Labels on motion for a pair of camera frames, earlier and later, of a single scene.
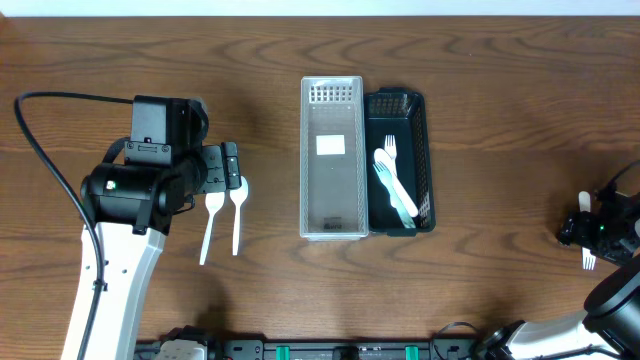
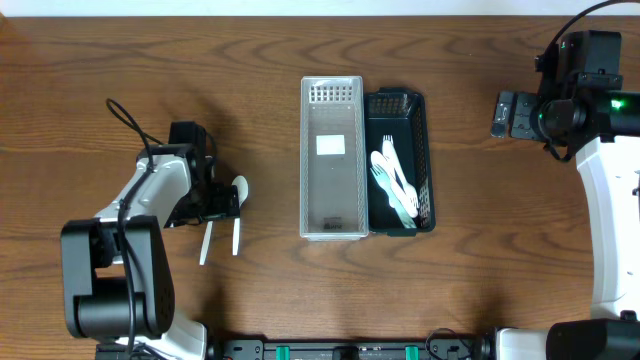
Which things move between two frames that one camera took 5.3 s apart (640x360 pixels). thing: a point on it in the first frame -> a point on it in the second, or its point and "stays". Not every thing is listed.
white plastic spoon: [237, 196] stays
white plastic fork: [588, 258] -> [412, 195]
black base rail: [258, 348] stays
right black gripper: [582, 230] -> [516, 115]
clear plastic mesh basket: [333, 198] stays
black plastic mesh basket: [407, 120] stays
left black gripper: [231, 165] -> [226, 201]
